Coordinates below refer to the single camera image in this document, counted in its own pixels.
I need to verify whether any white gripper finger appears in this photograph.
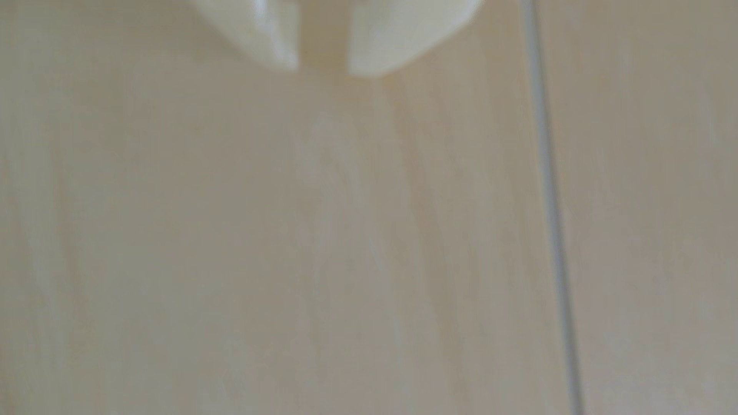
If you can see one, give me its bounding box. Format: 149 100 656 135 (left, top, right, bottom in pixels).
190 0 301 71
347 0 484 77

